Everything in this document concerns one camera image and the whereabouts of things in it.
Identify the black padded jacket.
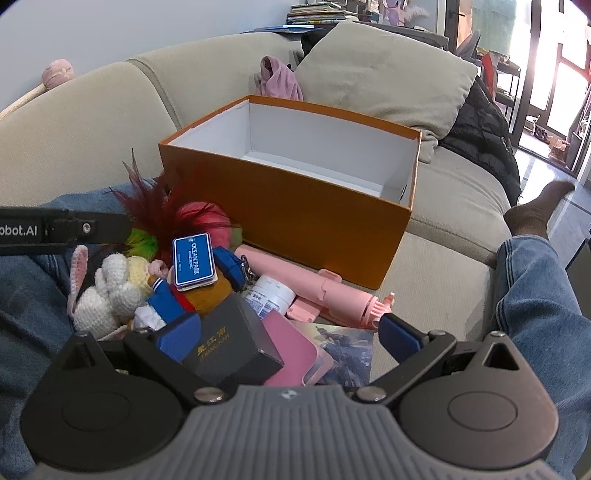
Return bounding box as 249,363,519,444
438,76,522,206

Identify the blue tag card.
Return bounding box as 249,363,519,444
172,232,219,291

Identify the white jar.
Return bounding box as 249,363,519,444
245,275,296,319

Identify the person's leg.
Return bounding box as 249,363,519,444
494,235,591,476
0,182,158,467

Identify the black metal rack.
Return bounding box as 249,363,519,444
480,51,522,123

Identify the thin white booklet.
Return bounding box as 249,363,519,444
305,322,375,393

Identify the dark grey box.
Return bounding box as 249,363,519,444
182,293,284,388

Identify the pink tube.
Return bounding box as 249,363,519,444
234,244,396,330

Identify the pink plush toy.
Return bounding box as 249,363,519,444
0,58,75,118

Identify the beige cushion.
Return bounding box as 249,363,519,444
294,21,479,164

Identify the pink notebook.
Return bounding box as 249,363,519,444
261,308,332,387

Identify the stack of books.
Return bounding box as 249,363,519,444
286,1,358,25

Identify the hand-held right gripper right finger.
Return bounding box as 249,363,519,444
355,313,532,409

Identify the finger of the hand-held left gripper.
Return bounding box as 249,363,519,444
51,209,134,246

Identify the white crocheted rabbit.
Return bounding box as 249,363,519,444
67,244,155,340

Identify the pink garment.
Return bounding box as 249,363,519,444
257,55,304,101

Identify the person's left leg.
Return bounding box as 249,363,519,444
0,182,158,467

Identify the red green feather toy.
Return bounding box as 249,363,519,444
108,148,204,259

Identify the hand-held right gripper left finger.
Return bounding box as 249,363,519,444
48,313,232,409

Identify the person's right leg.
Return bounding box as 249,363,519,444
494,235,591,476

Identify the beige sofa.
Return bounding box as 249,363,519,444
0,32,522,384

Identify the orange cardboard box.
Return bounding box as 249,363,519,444
158,95,422,291

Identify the metal keychain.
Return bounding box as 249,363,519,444
238,256,257,290

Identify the person's right foot brown sock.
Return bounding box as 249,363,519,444
503,180,576,241

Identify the blue folder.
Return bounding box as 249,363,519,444
240,23,319,35

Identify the glass balcony door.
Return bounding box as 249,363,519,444
517,0,591,181

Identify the brown plush doll blue outfit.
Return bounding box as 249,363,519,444
134,247,250,330

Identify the pink fluffy pompom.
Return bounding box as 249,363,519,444
173,200,232,250

